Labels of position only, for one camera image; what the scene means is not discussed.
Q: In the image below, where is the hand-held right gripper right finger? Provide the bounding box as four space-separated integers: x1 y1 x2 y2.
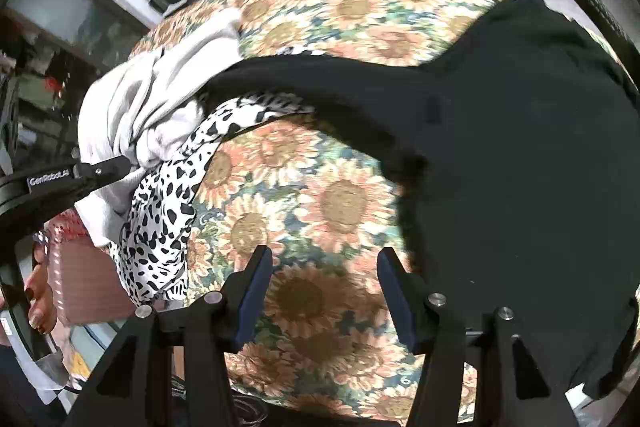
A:
376 247 581 427

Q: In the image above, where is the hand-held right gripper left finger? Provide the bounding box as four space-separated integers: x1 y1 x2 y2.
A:
65 244 275 427

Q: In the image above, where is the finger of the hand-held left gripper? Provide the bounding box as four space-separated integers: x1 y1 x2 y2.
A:
74 154 133 204

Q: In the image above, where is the light grey sweatshirt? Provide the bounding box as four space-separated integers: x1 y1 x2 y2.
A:
75 7 246 248

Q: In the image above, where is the black garment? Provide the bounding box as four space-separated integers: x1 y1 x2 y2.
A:
205 0 640 400

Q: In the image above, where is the person's left hand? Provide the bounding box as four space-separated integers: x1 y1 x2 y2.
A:
24 251 59 336

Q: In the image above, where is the black-spotted white garment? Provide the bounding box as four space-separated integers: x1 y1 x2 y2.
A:
107 89 321 308

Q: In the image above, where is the sunflower print blanket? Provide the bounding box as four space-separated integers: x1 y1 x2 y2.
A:
127 0 640 423

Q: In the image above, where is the glass door wardrobe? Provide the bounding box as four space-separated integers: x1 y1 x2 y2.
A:
0 0 151 188

